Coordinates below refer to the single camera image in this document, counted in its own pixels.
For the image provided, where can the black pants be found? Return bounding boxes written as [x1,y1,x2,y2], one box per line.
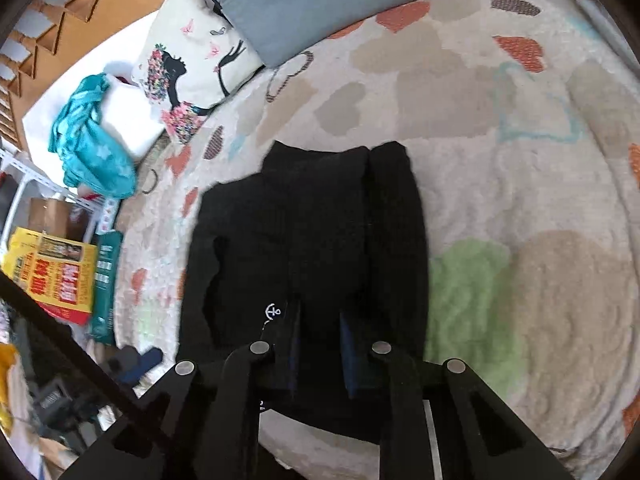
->
[177,142,428,442]

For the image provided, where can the green box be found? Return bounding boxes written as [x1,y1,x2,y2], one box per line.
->
[90,231,124,346]

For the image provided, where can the yellow red box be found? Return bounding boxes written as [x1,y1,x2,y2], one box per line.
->
[2,228,98,325]

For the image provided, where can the brown cardboard box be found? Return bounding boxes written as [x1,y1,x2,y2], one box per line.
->
[27,198,70,237]

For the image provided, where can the teal star cloth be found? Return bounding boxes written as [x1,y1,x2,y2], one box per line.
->
[48,73,137,200]

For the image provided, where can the white metal shelf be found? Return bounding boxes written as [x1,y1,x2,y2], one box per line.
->
[1,148,120,247]

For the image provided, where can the heart pattern quilt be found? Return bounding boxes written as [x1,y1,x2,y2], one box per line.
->
[114,0,639,479]

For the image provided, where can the white printed lady pillow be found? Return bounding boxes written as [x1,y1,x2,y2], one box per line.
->
[131,0,262,144]

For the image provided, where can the wooden stair railing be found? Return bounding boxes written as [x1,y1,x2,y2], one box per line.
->
[0,0,166,151]

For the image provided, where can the black cable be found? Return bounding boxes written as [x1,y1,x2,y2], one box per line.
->
[0,268,147,421]

